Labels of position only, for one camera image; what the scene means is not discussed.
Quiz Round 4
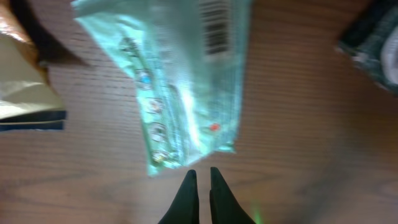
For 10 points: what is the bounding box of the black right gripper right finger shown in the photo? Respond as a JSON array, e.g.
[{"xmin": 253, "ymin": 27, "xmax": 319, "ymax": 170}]
[{"xmin": 210, "ymin": 167, "xmax": 255, "ymax": 224}]

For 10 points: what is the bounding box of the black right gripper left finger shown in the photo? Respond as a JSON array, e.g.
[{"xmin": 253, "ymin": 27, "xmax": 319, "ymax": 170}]
[{"xmin": 159, "ymin": 170, "xmax": 199, "ymax": 224}]

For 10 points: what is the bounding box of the mint green wipes pack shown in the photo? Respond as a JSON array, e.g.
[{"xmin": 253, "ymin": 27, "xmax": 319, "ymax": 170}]
[{"xmin": 72, "ymin": 0, "xmax": 252, "ymax": 176}]

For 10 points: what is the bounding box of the cream snack bag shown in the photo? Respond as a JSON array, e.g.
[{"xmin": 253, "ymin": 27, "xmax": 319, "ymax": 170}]
[{"xmin": 1, "ymin": 0, "xmax": 67, "ymax": 132}]

